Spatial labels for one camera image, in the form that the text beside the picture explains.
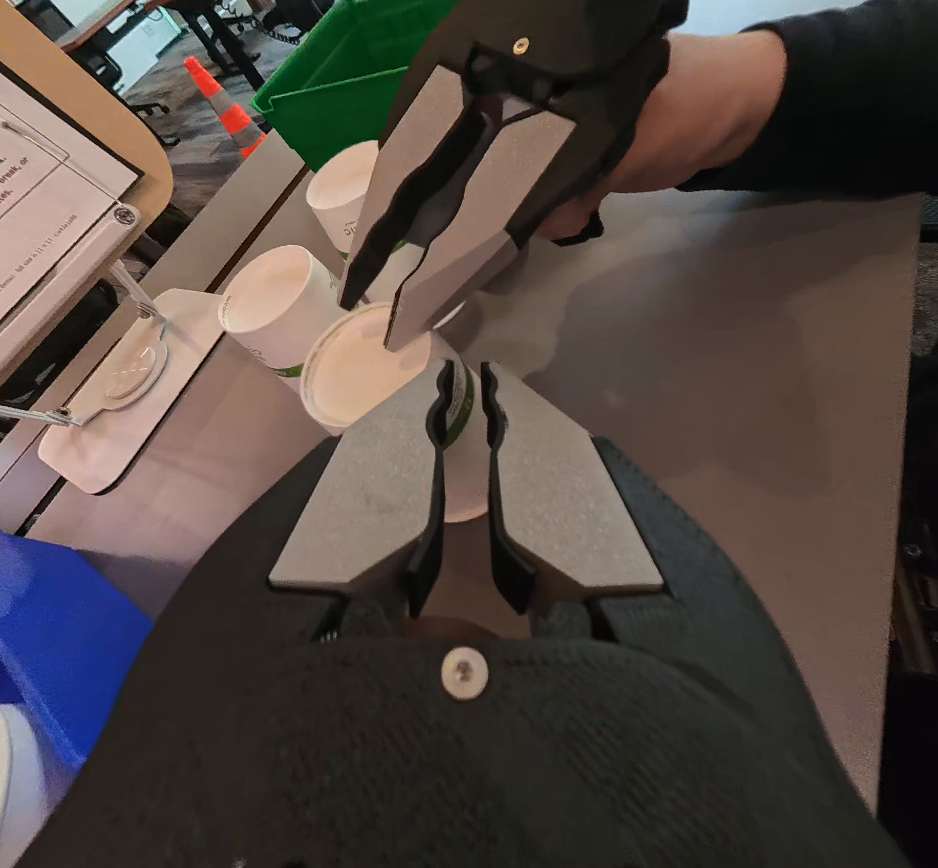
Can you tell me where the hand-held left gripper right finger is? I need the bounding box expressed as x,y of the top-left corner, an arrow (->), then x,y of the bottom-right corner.
479,361 -> 665,617

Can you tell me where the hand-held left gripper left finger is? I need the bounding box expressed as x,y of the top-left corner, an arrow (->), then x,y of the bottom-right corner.
269,360 -> 455,620

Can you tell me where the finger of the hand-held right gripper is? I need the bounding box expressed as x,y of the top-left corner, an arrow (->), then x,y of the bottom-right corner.
384,108 -> 580,355
339,64 -> 486,312

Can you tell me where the blue plastic bin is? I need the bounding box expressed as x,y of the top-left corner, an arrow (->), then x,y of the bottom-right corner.
0,531 -> 155,774

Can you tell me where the person's right forearm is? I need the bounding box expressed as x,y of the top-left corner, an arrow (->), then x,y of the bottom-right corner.
674,0 -> 938,198

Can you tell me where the person's right hand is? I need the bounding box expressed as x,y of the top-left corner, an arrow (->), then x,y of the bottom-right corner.
546,29 -> 789,239

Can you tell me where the green plastic bin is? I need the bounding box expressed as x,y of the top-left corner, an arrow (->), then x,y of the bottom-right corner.
251,0 -> 529,173

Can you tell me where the orange traffic cone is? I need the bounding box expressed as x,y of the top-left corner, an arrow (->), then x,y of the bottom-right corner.
183,56 -> 268,160

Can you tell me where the wooden board document stand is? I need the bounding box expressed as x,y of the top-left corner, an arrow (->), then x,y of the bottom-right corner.
0,0 -> 224,495

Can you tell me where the printed instruction sheet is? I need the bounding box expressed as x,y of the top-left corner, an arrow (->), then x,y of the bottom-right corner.
0,65 -> 144,327

